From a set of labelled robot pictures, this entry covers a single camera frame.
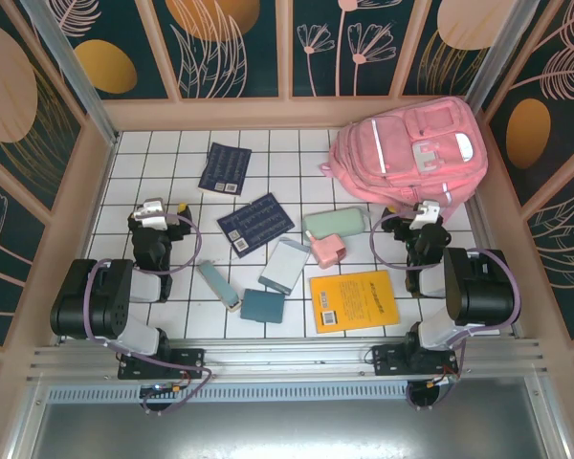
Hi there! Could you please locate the mint green pencil case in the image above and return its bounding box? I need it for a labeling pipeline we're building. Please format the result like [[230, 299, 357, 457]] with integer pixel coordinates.
[[301, 205, 368, 241]]

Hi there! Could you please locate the navy blue book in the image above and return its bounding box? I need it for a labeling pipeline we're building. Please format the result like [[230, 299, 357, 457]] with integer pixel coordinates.
[[197, 142, 253, 196], [215, 192, 297, 259]]

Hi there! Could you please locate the small pink pouch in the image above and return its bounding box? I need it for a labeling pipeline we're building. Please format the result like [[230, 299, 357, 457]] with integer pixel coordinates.
[[304, 230, 348, 270]]

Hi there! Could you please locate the pink backpack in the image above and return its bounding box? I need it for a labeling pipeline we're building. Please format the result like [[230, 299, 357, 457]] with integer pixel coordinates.
[[320, 95, 489, 224]]

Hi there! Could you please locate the long teal pencil box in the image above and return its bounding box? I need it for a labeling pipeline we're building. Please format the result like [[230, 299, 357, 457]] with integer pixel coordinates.
[[195, 260, 243, 312]]

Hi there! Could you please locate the yellow book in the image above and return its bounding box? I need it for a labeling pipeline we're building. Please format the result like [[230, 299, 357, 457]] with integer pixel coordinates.
[[308, 270, 401, 335]]

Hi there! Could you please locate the light blue notebook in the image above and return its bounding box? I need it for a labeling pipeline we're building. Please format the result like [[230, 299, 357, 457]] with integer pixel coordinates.
[[257, 237, 311, 295]]

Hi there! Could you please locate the teal notebook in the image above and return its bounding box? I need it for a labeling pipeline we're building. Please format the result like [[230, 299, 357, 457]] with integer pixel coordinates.
[[240, 288, 287, 325]]

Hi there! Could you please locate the small circuit board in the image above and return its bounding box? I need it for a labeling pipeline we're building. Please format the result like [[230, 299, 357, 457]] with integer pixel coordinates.
[[138, 382, 186, 399]]

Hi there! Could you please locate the grey metal sheet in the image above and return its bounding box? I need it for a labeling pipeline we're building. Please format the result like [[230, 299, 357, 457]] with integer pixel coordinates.
[[9, 377, 570, 459]]

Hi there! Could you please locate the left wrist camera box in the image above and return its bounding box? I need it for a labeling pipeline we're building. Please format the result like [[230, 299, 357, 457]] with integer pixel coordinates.
[[132, 198, 168, 229]]

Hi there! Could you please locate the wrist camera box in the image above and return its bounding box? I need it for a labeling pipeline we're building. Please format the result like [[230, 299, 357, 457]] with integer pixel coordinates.
[[408, 200, 442, 230], [132, 198, 168, 229]]

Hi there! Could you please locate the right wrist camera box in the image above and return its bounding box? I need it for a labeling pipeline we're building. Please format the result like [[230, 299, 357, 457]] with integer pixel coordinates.
[[408, 200, 442, 230]]

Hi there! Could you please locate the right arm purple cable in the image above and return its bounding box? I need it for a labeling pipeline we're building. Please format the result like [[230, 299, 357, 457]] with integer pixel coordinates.
[[368, 211, 525, 412]]

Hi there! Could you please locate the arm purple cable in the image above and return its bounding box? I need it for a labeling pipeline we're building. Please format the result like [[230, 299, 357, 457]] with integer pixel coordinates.
[[368, 211, 525, 412], [83, 212, 214, 415]]

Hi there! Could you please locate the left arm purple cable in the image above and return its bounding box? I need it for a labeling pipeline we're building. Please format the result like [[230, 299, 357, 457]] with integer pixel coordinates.
[[83, 212, 214, 415]]

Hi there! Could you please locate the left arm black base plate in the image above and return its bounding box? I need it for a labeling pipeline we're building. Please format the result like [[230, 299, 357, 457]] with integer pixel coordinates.
[[118, 347, 206, 382]]

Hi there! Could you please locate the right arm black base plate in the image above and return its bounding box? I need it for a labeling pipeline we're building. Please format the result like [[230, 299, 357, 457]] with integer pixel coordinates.
[[371, 343, 460, 380]]

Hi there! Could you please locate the aluminium corner post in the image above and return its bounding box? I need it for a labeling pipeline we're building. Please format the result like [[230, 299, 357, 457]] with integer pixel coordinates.
[[18, 0, 121, 145], [466, 0, 541, 114]]

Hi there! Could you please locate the aluminium mounting rail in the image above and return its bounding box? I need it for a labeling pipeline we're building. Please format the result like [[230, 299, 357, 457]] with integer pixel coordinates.
[[26, 337, 549, 383]]

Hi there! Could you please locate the slotted grey cable duct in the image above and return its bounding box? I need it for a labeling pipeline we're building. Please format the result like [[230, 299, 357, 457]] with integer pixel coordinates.
[[45, 384, 415, 404]]

